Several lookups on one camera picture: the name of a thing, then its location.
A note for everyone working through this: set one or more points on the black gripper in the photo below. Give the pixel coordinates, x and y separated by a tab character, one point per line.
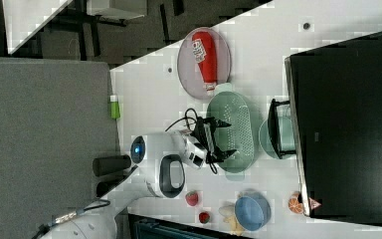
204	132

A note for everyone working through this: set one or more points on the green oval strainer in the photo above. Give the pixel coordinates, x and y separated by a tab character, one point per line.
233	108

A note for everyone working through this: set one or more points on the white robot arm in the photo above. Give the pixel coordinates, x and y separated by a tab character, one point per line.
159	159

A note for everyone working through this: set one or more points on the green mug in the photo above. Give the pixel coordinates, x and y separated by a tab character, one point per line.
285	138

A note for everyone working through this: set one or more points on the large red strawberry toy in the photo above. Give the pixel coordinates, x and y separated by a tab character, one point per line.
192	198

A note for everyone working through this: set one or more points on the peeled banana toy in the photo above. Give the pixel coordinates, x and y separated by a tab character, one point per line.
228	212

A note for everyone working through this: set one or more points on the blue bowl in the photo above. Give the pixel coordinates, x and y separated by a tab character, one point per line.
252	210

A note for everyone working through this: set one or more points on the small red strawberry toy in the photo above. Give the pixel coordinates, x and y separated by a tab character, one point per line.
204	217

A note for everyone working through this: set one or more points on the grey round plate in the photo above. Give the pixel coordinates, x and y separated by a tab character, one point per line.
189	72

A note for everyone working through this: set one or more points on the red ketchup bottle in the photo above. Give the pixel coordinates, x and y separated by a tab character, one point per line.
204	51

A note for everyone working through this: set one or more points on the orange slice toy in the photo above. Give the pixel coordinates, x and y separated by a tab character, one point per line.
294	203

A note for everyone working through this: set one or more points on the green bottle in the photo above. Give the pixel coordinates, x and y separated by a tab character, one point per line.
114	107

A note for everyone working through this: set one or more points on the black cylinder upper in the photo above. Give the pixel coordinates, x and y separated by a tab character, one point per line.
111	164

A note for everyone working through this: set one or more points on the black cylinder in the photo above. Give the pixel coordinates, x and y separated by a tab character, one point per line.
104	187
111	164

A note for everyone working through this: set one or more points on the black toaster oven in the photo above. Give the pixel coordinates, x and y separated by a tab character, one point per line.
335	100

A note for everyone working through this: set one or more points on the black cylinder lower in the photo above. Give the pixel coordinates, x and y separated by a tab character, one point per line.
104	187

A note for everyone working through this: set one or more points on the grey partition panel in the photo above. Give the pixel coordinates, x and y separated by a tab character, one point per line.
54	122

